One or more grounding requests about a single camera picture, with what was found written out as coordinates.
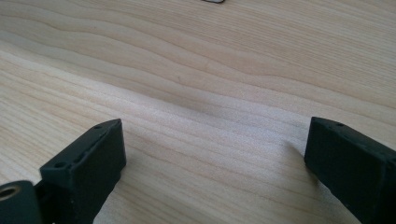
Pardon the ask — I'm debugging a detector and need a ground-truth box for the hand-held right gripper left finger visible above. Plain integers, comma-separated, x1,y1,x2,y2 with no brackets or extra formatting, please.
35,118,127,224

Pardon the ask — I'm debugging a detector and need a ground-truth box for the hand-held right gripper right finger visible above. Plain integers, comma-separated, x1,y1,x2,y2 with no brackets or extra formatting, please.
304,116,396,224

